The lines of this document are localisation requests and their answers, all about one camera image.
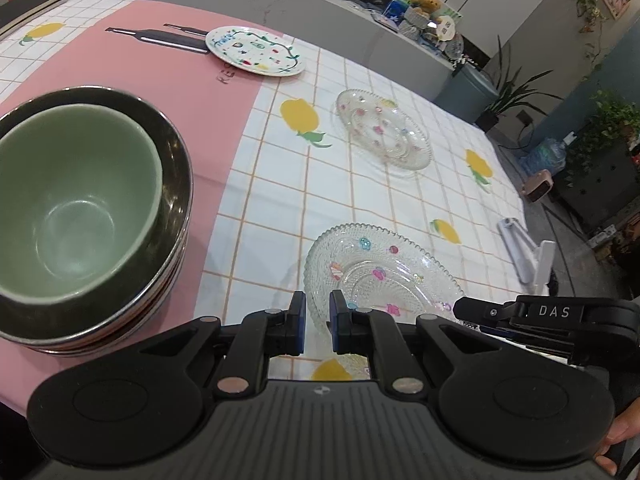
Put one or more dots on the white checked lemon tablecloth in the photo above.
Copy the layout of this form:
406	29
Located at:
280	185

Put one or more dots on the round white fan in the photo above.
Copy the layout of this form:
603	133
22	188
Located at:
446	27

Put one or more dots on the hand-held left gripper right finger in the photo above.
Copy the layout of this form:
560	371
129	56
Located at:
339	320

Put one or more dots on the green ceramic bowl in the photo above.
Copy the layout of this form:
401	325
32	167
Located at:
75	200

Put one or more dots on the blue water bottle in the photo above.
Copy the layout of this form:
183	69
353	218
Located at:
547	155

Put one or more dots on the pink heater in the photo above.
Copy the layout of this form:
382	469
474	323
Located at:
539	187

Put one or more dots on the leafy plant on cabinet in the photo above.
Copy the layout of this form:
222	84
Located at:
610	120

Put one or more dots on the teddy bear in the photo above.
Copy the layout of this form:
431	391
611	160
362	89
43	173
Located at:
430	4

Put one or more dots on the steel bowl with orange outside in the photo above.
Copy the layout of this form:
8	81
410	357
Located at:
175	160

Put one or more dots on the grey trash bin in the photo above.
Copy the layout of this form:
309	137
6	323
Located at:
465	92

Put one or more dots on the white tool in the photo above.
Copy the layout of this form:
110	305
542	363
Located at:
525	255

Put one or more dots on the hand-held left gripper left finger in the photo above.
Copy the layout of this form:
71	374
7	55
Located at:
298	320

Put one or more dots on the person's right hand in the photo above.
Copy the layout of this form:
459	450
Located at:
625	427

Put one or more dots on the grey marble television cabinet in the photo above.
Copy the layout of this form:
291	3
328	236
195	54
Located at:
325	10

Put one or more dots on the steel bowl with blue outside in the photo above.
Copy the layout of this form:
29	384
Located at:
65	351

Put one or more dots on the large clear glass plate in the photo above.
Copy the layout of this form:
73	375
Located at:
390	265

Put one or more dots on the small clear glass plate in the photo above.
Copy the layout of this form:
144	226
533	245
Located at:
385	130

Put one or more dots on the tall potted floor plant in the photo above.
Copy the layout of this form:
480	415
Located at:
487	119

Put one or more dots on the wall socket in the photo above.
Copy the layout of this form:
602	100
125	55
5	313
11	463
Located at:
525	117

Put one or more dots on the pink printed mat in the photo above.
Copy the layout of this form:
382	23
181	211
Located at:
210	125

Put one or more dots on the hanging vine plant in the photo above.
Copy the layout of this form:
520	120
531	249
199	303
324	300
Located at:
590	15

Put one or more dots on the black notebook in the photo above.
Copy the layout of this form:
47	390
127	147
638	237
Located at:
30	2

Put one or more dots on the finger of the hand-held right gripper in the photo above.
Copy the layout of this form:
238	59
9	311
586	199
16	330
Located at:
485	312
530	342

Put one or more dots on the dark drawer cabinet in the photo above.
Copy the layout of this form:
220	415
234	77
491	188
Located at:
605	190

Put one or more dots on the white painted plate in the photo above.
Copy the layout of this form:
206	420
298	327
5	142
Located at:
255	50

